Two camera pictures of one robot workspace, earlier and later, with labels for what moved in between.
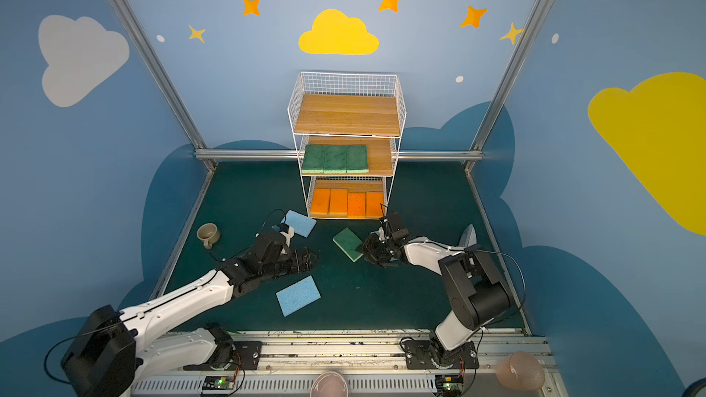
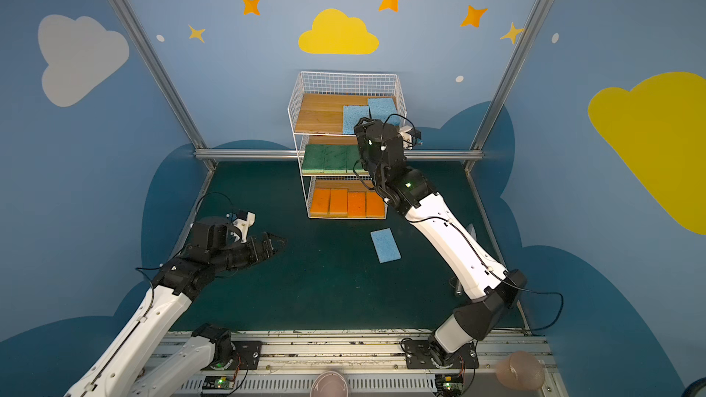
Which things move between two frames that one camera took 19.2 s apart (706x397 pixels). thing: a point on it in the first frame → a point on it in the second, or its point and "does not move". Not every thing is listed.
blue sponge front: [298, 296] → [381, 107]
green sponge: [313, 159] does not move
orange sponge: [356, 205] does not move
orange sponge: [373, 201] does not move
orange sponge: [338, 202] does not move
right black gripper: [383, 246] → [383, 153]
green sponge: [357, 158] does not move
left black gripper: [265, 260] → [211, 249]
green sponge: [335, 158] does not move
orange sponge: [320, 202] does not move
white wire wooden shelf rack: [347, 127] does not move
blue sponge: [301, 224] → [351, 117]
